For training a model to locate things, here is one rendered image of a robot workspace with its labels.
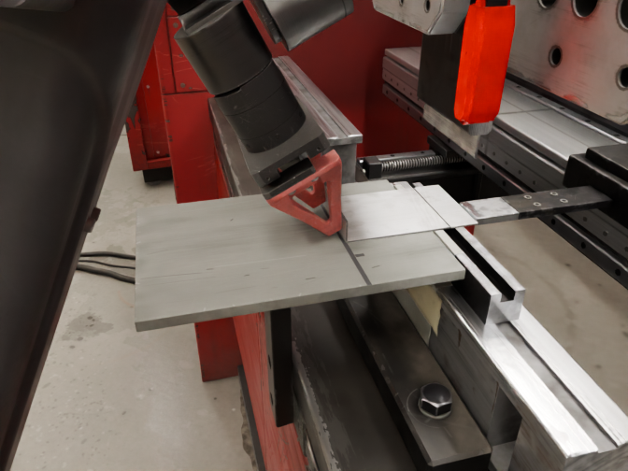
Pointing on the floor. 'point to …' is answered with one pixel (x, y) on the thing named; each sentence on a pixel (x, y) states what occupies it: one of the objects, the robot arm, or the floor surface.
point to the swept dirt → (247, 435)
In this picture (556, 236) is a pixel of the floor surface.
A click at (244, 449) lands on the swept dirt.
